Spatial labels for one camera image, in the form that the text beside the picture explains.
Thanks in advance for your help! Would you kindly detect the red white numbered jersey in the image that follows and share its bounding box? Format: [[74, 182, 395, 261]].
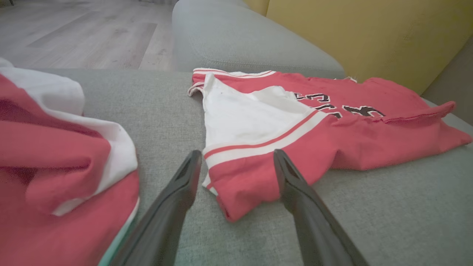
[[188, 68, 473, 223]]

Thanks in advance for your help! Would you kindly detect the yellow sofa back cushion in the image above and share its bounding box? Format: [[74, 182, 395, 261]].
[[242, 0, 473, 95]]

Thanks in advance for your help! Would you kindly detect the grey sofa cushion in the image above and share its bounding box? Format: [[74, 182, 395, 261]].
[[172, 0, 346, 79]]

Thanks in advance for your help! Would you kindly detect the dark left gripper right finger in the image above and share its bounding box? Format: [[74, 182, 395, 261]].
[[273, 149, 371, 266]]

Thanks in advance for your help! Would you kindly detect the red white garment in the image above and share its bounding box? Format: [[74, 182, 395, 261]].
[[0, 57, 140, 266]]

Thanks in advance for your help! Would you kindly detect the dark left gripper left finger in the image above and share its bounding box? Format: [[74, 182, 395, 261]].
[[110, 149, 203, 266]]

